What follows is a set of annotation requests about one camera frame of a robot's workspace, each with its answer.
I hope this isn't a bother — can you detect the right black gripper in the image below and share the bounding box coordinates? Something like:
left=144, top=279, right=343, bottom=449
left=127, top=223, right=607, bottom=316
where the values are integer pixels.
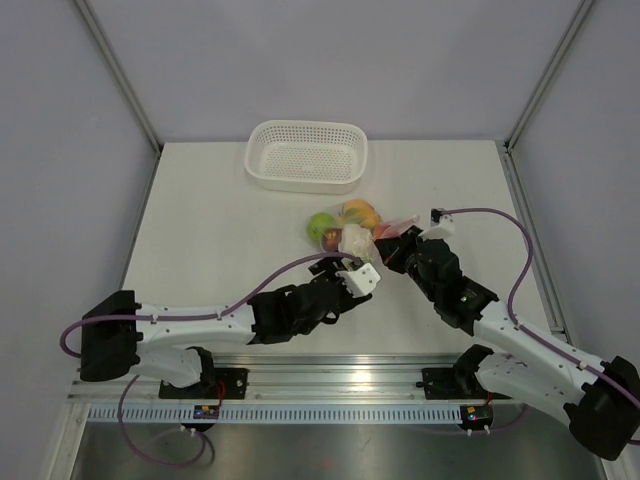
left=375, top=226, right=440, bottom=303

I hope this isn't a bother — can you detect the white fake cauliflower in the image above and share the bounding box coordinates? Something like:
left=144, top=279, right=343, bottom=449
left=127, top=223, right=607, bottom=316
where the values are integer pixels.
left=339, top=223, right=380, bottom=263

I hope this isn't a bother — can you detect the clear zip top bag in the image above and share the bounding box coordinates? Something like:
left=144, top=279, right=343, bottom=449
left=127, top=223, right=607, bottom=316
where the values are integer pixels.
left=305, top=198, right=420, bottom=264

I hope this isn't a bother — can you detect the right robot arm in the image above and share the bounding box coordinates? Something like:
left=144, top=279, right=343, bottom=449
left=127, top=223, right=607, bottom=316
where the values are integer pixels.
left=375, top=227, right=639, bottom=461

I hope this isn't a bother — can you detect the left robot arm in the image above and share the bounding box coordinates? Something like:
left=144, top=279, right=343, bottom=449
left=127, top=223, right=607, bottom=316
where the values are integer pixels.
left=79, top=255, right=381, bottom=398

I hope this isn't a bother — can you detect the orange red fake peach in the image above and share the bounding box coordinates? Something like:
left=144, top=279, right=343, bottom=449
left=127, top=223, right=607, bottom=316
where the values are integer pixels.
left=372, top=223, right=402, bottom=240

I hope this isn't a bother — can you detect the yellow green fake mango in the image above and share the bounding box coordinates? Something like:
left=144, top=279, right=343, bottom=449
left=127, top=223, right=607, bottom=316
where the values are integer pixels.
left=355, top=201, right=381, bottom=229

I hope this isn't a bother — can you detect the yellow fake fruit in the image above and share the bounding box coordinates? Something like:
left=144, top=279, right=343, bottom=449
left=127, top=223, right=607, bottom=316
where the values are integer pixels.
left=339, top=199, right=363, bottom=224

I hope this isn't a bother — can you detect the green fake apple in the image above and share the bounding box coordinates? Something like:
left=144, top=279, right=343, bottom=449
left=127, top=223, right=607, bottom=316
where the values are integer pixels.
left=306, top=212, right=335, bottom=243

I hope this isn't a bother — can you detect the white perforated plastic basket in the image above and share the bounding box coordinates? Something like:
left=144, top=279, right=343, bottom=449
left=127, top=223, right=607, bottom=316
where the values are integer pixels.
left=244, top=120, right=368, bottom=195

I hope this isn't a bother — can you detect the left small circuit board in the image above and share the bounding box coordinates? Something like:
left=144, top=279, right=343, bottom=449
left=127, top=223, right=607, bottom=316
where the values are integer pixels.
left=193, top=405, right=220, bottom=420

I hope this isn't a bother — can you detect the small circuit board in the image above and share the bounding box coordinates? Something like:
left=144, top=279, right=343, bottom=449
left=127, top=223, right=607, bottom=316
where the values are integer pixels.
left=193, top=405, right=220, bottom=420
left=460, top=405, right=494, bottom=430

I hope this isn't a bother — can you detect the right small circuit board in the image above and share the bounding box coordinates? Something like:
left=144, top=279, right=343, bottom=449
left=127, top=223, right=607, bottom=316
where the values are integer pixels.
left=460, top=405, right=494, bottom=430

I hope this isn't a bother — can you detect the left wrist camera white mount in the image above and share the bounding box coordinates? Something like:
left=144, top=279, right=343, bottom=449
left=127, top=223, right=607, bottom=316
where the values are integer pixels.
left=336, top=263, right=381, bottom=298

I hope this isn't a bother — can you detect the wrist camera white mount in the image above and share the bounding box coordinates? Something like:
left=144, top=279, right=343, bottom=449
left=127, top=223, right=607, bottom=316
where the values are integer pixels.
left=336, top=263, right=381, bottom=298
left=419, top=208, right=455, bottom=240

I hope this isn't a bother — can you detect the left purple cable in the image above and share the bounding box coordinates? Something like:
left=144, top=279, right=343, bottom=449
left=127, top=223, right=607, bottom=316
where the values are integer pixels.
left=59, top=252, right=364, bottom=464

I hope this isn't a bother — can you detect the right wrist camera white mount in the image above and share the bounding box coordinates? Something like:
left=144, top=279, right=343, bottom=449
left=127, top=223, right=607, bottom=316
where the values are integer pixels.
left=419, top=208, right=455, bottom=240

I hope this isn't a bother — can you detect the aluminium mounting rail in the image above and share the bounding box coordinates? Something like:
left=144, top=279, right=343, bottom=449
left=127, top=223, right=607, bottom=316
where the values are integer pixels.
left=67, top=352, right=531, bottom=401

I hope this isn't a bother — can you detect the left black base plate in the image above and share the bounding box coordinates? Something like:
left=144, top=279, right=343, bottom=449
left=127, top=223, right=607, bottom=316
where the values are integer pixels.
left=158, top=368, right=249, bottom=401

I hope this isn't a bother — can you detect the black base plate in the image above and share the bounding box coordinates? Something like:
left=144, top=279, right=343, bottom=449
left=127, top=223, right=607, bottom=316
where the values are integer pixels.
left=415, top=367, right=508, bottom=401
left=158, top=368, right=249, bottom=401

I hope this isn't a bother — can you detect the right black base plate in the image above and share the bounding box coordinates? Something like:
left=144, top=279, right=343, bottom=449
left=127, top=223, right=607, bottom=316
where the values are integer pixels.
left=415, top=367, right=508, bottom=401

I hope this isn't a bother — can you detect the white slotted cable duct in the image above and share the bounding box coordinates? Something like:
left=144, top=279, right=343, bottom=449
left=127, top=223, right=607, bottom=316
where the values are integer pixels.
left=88, top=404, right=462, bottom=425

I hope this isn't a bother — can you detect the right aluminium frame post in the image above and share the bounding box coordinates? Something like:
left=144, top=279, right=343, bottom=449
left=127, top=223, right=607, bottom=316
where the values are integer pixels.
left=504, top=0, right=599, bottom=151

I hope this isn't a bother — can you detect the aluminium frame post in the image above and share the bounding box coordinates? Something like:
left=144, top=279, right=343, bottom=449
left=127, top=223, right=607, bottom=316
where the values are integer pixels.
left=504, top=0, right=599, bottom=151
left=72, top=0, right=162, bottom=154

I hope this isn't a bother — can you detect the left aluminium frame post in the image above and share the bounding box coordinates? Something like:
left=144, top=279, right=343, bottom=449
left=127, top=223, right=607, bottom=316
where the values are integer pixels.
left=72, top=0, right=162, bottom=154

